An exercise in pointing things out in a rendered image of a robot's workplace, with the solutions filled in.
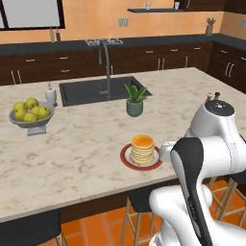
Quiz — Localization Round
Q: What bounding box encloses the black seat wooden stool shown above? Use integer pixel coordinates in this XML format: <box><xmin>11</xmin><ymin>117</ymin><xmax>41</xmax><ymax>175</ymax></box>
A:
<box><xmin>205</xmin><ymin>170</ymin><xmax>246</xmax><ymax>229</ymax></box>
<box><xmin>119</xmin><ymin>182</ymin><xmax>181</xmax><ymax>246</ymax></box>
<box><xmin>0</xmin><ymin>209</ymin><xmax>69</xmax><ymax>246</ymax></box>

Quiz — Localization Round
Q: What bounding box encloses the pale green bottle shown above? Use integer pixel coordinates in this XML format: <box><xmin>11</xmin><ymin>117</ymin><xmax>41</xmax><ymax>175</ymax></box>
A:
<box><xmin>49</xmin><ymin>27</ymin><xmax>57</xmax><ymax>43</ymax></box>

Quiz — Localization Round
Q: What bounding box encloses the grey pot with tools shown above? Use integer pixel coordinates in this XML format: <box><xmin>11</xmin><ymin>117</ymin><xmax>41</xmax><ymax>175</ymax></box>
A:
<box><xmin>205</xmin><ymin>16</ymin><xmax>217</xmax><ymax>37</ymax></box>

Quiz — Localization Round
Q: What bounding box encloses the long dark wood cupboard run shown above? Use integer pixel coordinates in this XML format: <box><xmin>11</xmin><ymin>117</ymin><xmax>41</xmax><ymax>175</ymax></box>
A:
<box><xmin>0</xmin><ymin>40</ymin><xmax>214</xmax><ymax>87</ymax></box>

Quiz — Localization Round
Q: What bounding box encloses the black sink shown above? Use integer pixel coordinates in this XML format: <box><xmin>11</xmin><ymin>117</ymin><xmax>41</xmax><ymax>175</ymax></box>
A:
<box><xmin>59</xmin><ymin>75</ymin><xmax>154</xmax><ymax>108</ymax></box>

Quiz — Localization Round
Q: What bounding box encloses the grey fruit bowl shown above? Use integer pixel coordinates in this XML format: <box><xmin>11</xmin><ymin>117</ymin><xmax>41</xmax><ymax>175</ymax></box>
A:
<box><xmin>8</xmin><ymin>101</ymin><xmax>56</xmax><ymax>136</ymax></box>

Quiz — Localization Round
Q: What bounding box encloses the grey tap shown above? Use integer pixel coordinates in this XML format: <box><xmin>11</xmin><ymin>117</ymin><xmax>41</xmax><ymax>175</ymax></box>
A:
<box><xmin>98</xmin><ymin>42</ymin><xmax>113</xmax><ymax>101</ymax></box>

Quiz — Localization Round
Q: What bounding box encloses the dark wall shelf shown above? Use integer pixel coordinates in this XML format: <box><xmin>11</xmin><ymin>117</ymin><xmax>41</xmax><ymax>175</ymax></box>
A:
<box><xmin>127</xmin><ymin>7</ymin><xmax>185</xmax><ymax>14</ymax></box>

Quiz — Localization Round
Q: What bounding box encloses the short dark wood cupboard run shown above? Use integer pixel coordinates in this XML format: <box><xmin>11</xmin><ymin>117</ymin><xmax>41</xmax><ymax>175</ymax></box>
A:
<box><xmin>206</xmin><ymin>40</ymin><xmax>246</xmax><ymax>94</ymax></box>

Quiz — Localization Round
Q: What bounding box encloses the green plant in grey pot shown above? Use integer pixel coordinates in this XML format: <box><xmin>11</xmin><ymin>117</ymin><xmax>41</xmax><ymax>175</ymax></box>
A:
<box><xmin>123</xmin><ymin>82</ymin><xmax>149</xmax><ymax>118</ymax></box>

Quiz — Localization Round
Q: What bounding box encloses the white soap dispenser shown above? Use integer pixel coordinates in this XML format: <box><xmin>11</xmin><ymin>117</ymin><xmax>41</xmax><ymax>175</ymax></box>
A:
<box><xmin>44</xmin><ymin>83</ymin><xmax>59</xmax><ymax>108</ymax></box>

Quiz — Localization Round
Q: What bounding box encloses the red rimmed white plate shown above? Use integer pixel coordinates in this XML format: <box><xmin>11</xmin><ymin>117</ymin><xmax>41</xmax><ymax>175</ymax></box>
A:
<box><xmin>119</xmin><ymin>142</ymin><xmax>163</xmax><ymax>172</ymax></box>

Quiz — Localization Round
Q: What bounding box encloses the stack of pancakes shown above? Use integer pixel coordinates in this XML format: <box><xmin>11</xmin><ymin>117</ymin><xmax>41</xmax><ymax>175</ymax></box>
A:
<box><xmin>130</xmin><ymin>134</ymin><xmax>157</xmax><ymax>166</ymax></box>

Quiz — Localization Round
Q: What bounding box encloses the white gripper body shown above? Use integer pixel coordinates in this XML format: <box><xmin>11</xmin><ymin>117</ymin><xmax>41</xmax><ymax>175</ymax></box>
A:
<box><xmin>159</xmin><ymin>140</ymin><xmax>177</xmax><ymax>163</ymax></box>

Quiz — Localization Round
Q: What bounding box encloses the black framed window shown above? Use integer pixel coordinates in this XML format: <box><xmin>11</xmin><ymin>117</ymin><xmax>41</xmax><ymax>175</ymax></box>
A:
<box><xmin>0</xmin><ymin>0</ymin><xmax>66</xmax><ymax>32</ymax></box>

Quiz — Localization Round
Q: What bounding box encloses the yellow-green apple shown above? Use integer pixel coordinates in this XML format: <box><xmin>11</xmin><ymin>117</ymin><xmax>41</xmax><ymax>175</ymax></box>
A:
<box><xmin>25</xmin><ymin>97</ymin><xmax>40</xmax><ymax>110</ymax></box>
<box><xmin>12</xmin><ymin>101</ymin><xmax>28</xmax><ymax>112</ymax></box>
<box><xmin>23</xmin><ymin>111</ymin><xmax>39</xmax><ymax>124</ymax></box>
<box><xmin>13</xmin><ymin>109</ymin><xmax>28</xmax><ymax>122</ymax></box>
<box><xmin>36</xmin><ymin>106</ymin><xmax>52</xmax><ymax>120</ymax></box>

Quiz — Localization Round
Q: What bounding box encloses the dark wood wall cupboard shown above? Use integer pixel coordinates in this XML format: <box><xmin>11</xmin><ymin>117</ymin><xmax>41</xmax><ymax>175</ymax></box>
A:
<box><xmin>179</xmin><ymin>0</ymin><xmax>246</xmax><ymax>14</ymax></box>

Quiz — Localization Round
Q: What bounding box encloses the wire dish rack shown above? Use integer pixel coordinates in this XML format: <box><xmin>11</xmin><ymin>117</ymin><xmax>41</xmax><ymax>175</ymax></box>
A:
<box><xmin>84</xmin><ymin>37</ymin><xmax>125</xmax><ymax>47</ymax></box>

